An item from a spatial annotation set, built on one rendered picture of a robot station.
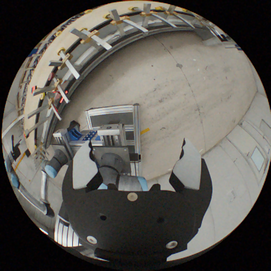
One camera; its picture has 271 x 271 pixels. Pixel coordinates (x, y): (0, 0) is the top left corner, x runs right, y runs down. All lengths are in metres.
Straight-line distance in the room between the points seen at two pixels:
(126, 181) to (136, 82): 1.30
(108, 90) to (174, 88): 1.06
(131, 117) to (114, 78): 0.70
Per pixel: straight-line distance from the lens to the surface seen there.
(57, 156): 0.79
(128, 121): 1.30
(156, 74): 1.49
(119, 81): 1.47
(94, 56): 0.92
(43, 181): 0.89
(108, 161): 0.50
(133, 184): 0.41
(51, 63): 0.71
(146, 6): 0.83
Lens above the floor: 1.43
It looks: 62 degrees down
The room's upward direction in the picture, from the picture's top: 178 degrees counter-clockwise
